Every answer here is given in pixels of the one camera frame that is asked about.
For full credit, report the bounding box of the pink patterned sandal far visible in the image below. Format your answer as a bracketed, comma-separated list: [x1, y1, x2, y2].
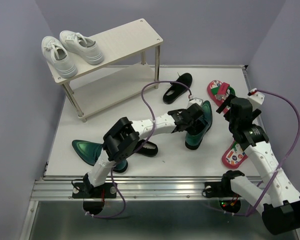
[207, 80, 236, 107]

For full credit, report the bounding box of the pink patterned sandal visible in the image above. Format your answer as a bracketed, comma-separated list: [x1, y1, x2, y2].
[221, 140, 248, 169]
[207, 80, 236, 107]

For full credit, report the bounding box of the left white sneaker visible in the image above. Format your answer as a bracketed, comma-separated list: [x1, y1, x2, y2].
[41, 36, 78, 79]

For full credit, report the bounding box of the black lace shoe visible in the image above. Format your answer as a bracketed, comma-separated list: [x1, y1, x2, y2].
[162, 73, 193, 105]
[136, 139, 159, 157]

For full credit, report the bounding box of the black lace shoe near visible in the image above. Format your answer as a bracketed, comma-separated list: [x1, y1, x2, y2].
[136, 139, 159, 157]

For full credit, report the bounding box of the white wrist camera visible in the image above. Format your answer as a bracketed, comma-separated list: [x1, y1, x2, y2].
[247, 88, 265, 111]
[187, 97, 204, 107]

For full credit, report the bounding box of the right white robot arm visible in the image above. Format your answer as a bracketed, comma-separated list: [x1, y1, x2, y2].
[217, 94, 300, 235]

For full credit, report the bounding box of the right white sneaker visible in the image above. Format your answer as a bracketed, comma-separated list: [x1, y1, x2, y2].
[59, 30, 104, 65]

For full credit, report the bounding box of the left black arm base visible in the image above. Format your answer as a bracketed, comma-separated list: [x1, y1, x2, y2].
[71, 181, 117, 217]

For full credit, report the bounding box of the pink patterned sandal near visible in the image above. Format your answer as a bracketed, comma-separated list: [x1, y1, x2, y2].
[221, 140, 248, 169]

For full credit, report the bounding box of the black lace shoe far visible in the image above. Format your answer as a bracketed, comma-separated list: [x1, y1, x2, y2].
[162, 73, 193, 105]

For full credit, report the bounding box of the white sneaker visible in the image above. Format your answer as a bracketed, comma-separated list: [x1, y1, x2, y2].
[41, 36, 78, 79]
[59, 30, 104, 65]

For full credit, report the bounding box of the aluminium mounting rail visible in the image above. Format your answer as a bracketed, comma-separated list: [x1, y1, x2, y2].
[30, 176, 221, 202]

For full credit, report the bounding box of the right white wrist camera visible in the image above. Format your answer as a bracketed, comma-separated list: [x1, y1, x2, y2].
[247, 88, 265, 111]

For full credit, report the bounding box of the white two-tier shoe shelf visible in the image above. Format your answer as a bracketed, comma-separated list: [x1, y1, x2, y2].
[48, 18, 163, 122]

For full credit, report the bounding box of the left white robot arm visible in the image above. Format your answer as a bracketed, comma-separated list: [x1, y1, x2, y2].
[83, 103, 204, 197]

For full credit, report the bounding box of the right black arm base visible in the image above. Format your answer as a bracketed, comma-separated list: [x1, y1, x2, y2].
[201, 170, 245, 216]

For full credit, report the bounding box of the green loafer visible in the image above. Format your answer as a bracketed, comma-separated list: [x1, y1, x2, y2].
[71, 139, 129, 174]
[185, 100, 213, 150]

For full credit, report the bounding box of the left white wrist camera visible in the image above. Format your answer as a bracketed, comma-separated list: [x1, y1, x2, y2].
[187, 97, 204, 107]

